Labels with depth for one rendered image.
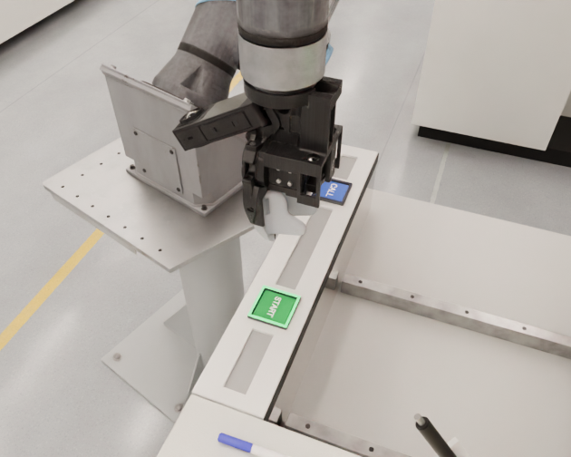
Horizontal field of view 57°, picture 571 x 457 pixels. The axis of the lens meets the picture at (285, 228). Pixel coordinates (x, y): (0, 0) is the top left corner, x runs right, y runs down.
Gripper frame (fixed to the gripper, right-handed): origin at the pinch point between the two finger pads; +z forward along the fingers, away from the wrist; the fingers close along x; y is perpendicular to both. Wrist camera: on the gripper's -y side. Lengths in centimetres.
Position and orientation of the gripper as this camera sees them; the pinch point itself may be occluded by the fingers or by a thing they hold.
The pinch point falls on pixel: (266, 229)
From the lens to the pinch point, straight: 61.9
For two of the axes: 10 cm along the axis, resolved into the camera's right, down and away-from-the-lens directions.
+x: 3.6, -6.5, 6.7
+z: 0.0, 7.2, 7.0
